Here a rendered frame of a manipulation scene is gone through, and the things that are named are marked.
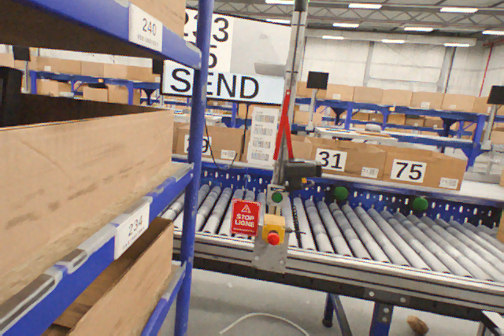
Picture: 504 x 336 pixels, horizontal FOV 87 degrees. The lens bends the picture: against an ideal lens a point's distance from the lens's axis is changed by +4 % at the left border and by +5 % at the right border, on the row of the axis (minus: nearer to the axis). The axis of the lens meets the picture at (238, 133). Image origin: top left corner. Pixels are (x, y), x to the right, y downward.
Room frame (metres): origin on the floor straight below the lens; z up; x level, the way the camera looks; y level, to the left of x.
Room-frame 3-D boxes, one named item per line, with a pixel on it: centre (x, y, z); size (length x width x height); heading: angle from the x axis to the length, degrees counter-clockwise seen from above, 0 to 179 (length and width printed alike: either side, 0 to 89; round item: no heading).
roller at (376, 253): (1.10, -0.59, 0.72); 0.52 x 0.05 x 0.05; 174
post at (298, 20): (0.88, -0.16, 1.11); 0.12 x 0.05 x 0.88; 84
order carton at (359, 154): (1.56, -0.63, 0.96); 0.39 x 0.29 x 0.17; 84
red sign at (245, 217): (0.86, -0.08, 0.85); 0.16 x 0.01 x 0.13; 84
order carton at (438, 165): (1.51, -1.02, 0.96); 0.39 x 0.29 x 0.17; 84
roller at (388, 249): (1.10, -0.66, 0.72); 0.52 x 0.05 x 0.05; 174
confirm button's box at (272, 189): (0.85, -0.15, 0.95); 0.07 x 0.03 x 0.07; 84
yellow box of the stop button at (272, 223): (0.81, -0.19, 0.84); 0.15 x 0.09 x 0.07; 84
